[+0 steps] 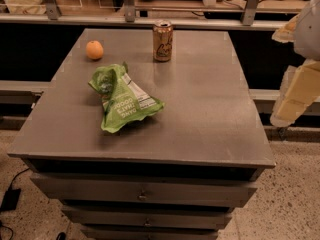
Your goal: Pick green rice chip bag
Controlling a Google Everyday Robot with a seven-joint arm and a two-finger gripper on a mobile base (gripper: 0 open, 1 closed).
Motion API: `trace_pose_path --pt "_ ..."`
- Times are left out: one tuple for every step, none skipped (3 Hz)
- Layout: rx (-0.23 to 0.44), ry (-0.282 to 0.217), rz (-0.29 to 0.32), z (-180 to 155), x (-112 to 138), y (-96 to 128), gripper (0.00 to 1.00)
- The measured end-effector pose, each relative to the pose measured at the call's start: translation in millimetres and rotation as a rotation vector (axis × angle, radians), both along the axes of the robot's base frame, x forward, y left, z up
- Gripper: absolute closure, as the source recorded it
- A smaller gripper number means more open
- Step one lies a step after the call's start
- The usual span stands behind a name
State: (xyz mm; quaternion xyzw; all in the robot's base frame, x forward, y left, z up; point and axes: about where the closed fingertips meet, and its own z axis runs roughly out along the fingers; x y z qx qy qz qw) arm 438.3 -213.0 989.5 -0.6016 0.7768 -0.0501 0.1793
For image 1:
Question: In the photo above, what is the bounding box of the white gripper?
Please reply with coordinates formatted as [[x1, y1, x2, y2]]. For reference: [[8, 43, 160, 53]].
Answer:
[[270, 0, 320, 127]]

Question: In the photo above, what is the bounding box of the green rice chip bag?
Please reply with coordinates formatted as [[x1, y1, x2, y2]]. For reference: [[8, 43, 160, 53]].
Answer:
[[88, 62, 164, 133]]

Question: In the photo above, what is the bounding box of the gold soda can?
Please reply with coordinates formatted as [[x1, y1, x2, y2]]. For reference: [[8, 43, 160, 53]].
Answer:
[[153, 20, 173, 62]]

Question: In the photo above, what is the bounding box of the grey drawer cabinet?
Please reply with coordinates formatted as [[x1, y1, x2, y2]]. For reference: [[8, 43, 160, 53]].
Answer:
[[9, 29, 275, 240]]

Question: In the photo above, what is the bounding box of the orange fruit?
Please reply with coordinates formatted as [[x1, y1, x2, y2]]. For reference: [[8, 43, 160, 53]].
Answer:
[[86, 41, 104, 60]]

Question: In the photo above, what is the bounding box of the black power adapter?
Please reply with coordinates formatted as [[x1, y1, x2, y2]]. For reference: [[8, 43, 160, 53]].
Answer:
[[0, 189, 21, 212]]

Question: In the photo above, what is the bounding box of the black floor cable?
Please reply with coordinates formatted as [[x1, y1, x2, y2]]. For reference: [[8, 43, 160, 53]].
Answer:
[[7, 167, 31, 191]]

